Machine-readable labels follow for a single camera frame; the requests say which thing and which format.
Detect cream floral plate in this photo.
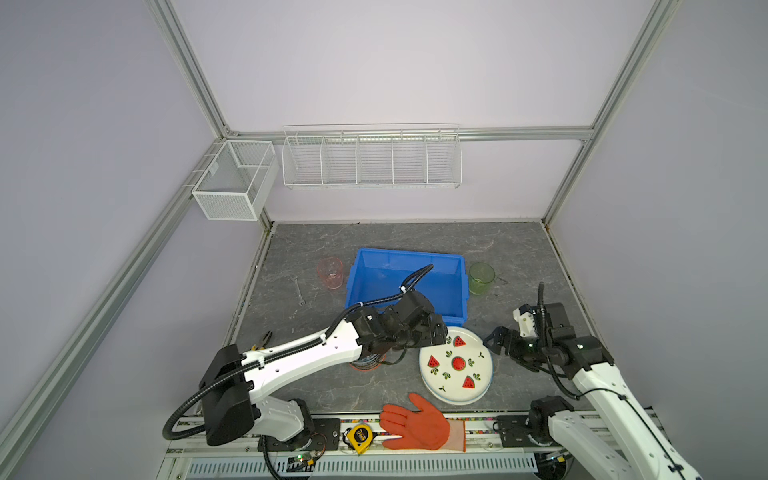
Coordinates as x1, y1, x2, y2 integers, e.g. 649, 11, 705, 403
422, 371, 490, 406

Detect blue plastic bin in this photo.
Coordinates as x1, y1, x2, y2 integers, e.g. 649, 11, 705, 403
345, 248, 469, 327

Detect white watermelon pattern plate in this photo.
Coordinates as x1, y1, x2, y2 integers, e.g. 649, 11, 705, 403
418, 327, 493, 385

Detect white mesh basket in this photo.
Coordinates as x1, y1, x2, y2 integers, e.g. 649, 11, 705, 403
192, 140, 279, 221

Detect white vented rail cover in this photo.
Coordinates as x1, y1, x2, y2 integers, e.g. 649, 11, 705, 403
181, 452, 538, 479

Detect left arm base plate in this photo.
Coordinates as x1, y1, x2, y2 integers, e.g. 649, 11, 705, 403
258, 417, 341, 453

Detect white wire wall rack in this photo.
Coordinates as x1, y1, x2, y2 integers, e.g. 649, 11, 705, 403
282, 123, 463, 189

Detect red rubber glove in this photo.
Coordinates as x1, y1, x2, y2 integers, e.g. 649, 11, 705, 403
379, 393, 466, 452

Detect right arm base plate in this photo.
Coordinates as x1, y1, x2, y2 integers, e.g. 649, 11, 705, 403
492, 414, 537, 448

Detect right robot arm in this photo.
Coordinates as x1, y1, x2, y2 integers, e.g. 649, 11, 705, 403
483, 288, 700, 479

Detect yellow tape measure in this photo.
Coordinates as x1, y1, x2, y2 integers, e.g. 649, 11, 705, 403
344, 423, 376, 455

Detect aluminium frame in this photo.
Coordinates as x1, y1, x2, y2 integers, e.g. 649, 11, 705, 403
1, 1, 680, 479

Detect yellow handled pliers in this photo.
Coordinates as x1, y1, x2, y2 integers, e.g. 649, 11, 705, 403
253, 331, 273, 350

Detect green transparent cup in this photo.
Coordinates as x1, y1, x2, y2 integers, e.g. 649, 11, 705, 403
468, 262, 496, 295

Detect pink transparent cup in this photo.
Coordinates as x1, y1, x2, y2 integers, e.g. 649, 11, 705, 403
316, 257, 344, 290

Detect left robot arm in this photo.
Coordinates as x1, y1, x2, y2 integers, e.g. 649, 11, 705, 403
162, 265, 448, 448

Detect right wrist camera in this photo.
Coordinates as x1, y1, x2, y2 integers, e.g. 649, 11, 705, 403
513, 304, 539, 338

